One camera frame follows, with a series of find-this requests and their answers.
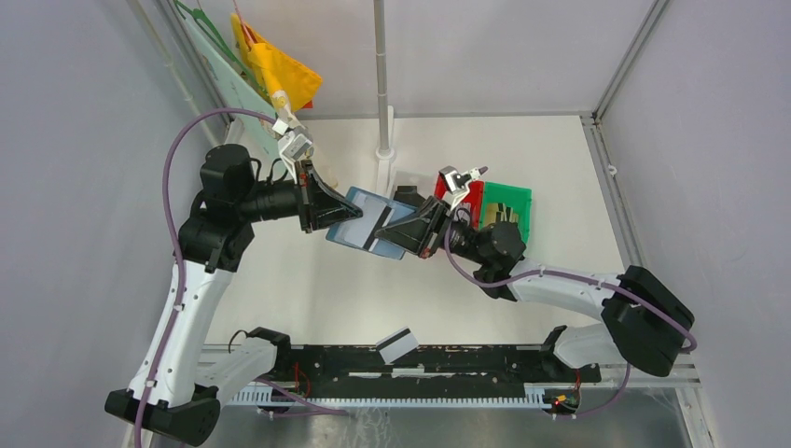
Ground cream patterned cloth bag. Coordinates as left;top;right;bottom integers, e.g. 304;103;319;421
271;90;339;189

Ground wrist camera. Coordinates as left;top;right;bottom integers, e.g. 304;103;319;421
437;165;489;211
272;118;314;180

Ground yellow cloth bag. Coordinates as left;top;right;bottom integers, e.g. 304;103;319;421
230;13;323;112

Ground white magnetic stripe card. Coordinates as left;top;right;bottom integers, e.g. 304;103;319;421
376;327;419;365

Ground green plastic bin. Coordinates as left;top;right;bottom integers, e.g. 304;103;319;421
479;182;533;245

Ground gold cards in green bin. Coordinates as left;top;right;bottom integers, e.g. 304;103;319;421
480;202;529;231

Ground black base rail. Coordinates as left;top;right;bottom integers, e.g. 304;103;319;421
264;344;602;399

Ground black cards in white bin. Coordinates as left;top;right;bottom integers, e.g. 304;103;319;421
393;185;426;209

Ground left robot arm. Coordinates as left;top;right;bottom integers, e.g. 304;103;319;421
104;144;363;447

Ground light green hanging board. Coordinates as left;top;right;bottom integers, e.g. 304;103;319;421
179;13;279;160

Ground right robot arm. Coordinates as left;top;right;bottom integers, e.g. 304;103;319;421
373;198;698;381

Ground metal pole with white base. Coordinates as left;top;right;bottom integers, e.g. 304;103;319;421
373;0;395;195

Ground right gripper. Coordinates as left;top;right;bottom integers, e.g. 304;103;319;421
375;195;489;265

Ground green hanger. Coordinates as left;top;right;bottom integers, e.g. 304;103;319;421
173;0;263;93

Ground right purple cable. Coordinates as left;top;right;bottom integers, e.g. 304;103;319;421
443;164;699;420

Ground red plastic bin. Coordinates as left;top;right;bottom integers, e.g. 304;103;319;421
435;174;486;229

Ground white plastic bin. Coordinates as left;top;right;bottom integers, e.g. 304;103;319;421
388;170;437;200

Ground blue card holder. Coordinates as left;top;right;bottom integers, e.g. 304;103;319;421
326;187;417;259

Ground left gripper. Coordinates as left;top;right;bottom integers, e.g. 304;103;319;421
238;159;363;232

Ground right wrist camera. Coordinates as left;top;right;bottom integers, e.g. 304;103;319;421
437;165;489;211

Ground left white stand post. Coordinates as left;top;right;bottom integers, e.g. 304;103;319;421
125;0;225;116

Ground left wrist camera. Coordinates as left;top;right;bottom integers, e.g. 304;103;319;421
272;118;314;180

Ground white cable duct strip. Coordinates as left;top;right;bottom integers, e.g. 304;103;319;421
228;385;551;410

